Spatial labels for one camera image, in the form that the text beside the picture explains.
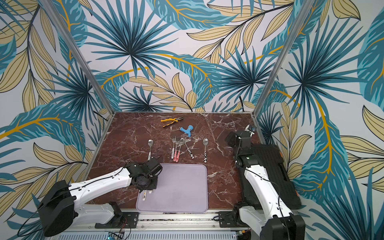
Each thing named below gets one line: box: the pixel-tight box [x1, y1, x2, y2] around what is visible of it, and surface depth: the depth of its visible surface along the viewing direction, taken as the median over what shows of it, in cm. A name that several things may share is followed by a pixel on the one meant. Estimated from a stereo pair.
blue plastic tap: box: [179, 125, 194, 138], surface depth 109 cm
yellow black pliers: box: [160, 116, 184, 128], surface depth 116 cm
